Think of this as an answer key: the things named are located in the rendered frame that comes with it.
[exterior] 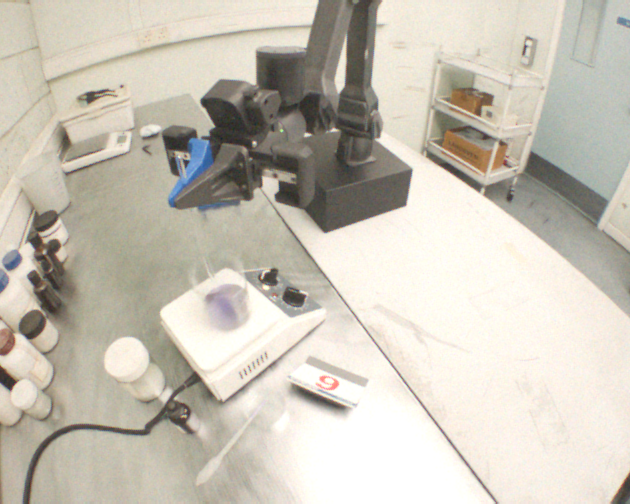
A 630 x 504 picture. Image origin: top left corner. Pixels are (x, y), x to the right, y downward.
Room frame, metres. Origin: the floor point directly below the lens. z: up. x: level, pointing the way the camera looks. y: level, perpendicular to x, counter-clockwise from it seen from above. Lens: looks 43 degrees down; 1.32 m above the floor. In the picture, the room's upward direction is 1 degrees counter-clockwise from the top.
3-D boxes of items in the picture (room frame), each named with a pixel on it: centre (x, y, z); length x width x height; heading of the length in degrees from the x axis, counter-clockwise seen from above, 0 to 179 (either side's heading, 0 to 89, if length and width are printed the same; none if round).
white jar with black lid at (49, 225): (0.50, 0.62, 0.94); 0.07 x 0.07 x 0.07
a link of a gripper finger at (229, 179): (0.25, 0.09, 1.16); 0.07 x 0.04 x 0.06; 154
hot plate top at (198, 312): (0.24, 0.12, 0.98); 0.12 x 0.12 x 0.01; 45
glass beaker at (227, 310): (0.24, 0.11, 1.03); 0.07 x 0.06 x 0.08; 150
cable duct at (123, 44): (1.76, 0.38, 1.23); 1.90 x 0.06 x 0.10; 117
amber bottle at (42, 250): (0.39, 0.55, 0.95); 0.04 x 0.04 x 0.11
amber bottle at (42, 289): (0.31, 0.50, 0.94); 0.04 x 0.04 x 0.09
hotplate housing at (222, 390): (0.26, 0.11, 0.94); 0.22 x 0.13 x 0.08; 135
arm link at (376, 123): (0.62, -0.09, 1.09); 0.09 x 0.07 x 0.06; 59
